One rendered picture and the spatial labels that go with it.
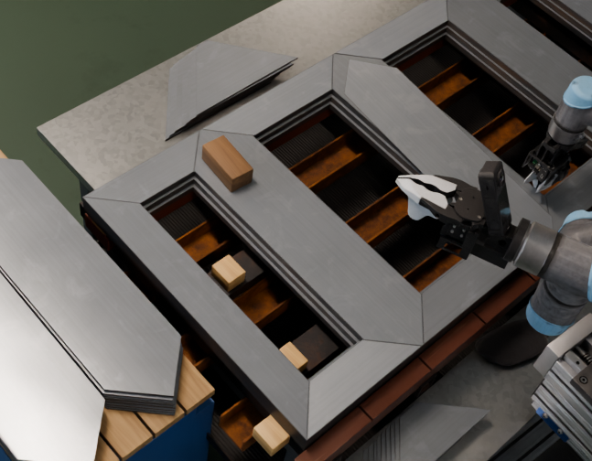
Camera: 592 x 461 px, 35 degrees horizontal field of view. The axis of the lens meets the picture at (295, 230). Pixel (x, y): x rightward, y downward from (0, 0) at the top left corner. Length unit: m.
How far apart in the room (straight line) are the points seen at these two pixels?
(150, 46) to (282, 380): 2.05
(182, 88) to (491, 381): 1.07
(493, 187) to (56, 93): 2.37
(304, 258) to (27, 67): 1.83
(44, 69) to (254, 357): 1.96
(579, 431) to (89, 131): 1.35
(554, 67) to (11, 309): 1.53
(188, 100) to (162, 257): 0.55
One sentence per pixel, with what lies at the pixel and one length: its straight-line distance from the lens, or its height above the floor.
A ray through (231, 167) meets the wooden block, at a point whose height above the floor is 0.92.
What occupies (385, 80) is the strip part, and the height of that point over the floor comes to 0.87.
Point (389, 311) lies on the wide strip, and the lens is 2.04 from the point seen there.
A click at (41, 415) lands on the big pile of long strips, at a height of 0.85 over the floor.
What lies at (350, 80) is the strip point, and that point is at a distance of 2.45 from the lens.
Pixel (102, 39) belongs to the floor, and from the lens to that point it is 3.74.
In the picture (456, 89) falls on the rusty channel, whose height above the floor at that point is 0.68.
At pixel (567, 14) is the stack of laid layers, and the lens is 2.88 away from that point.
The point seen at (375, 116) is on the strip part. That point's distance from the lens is 2.38.
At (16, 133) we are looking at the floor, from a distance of 3.44.
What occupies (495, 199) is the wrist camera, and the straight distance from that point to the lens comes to 1.43.
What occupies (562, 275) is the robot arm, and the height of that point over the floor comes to 1.45.
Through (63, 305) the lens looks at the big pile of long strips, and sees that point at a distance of 2.02.
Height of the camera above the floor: 2.58
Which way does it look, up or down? 54 degrees down
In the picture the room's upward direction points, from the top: 12 degrees clockwise
